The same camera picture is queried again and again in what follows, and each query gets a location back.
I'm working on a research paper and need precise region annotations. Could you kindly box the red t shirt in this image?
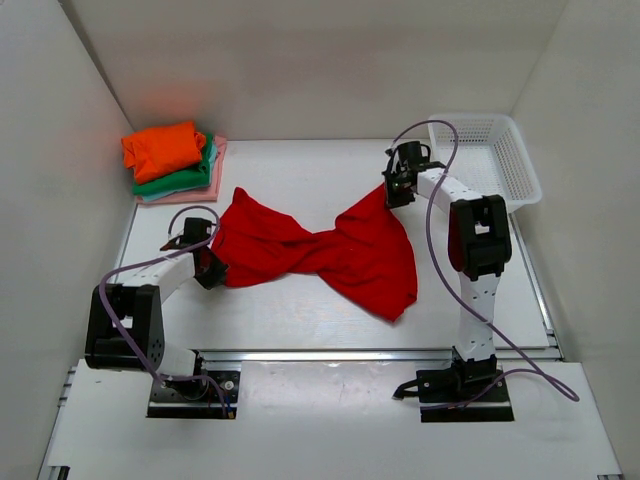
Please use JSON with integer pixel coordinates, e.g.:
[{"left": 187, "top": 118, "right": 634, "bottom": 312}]
[{"left": 211, "top": 186, "right": 418, "bottom": 322}]

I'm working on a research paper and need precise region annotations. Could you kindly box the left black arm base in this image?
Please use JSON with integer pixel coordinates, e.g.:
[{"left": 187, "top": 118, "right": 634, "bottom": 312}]
[{"left": 146, "top": 362, "right": 241, "bottom": 420}]

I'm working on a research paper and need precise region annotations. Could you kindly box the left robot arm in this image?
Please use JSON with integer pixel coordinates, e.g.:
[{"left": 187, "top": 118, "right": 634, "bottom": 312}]
[{"left": 85, "top": 247, "right": 228, "bottom": 398}]

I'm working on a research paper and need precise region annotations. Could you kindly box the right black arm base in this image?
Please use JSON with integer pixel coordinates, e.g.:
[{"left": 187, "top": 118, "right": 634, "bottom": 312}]
[{"left": 392, "top": 353, "right": 515, "bottom": 423}]

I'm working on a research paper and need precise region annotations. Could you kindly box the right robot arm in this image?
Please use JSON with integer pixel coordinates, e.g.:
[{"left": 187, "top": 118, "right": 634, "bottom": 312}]
[{"left": 383, "top": 165, "right": 512, "bottom": 362}]

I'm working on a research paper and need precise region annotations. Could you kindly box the folded pink t shirt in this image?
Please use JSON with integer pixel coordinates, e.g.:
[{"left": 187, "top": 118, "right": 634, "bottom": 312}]
[{"left": 135, "top": 135, "right": 227, "bottom": 205}]

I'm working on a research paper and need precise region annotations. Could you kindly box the folded mint t shirt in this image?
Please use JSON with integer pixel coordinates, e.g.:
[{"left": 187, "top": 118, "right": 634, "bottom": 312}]
[{"left": 140, "top": 139, "right": 221, "bottom": 202}]

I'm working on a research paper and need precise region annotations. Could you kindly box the folded green t shirt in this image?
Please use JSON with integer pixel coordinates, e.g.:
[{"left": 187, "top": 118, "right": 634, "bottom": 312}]
[{"left": 131, "top": 132, "right": 215, "bottom": 197}]

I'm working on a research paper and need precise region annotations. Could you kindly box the white plastic basket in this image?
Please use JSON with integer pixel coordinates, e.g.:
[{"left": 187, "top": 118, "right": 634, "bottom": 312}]
[{"left": 428, "top": 113, "right": 542, "bottom": 213}]

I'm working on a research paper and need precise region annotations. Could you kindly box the folded orange t shirt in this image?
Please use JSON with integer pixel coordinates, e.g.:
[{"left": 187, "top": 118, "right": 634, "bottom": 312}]
[{"left": 121, "top": 121, "right": 206, "bottom": 185}]

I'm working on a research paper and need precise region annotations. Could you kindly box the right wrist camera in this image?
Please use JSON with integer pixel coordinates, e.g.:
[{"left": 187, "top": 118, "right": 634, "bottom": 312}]
[{"left": 385, "top": 141, "right": 444, "bottom": 173}]

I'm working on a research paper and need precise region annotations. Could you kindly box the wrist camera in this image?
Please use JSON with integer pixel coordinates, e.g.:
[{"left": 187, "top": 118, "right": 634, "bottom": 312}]
[
  {"left": 160, "top": 217, "right": 215, "bottom": 251},
  {"left": 385, "top": 141, "right": 444, "bottom": 173}
]

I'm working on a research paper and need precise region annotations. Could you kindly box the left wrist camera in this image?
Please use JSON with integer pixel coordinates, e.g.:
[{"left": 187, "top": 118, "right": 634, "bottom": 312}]
[{"left": 160, "top": 217, "right": 215, "bottom": 251}]

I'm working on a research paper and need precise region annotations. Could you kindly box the aluminium table rail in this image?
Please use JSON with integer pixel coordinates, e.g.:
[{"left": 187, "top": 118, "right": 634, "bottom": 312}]
[{"left": 194, "top": 347, "right": 559, "bottom": 365}]

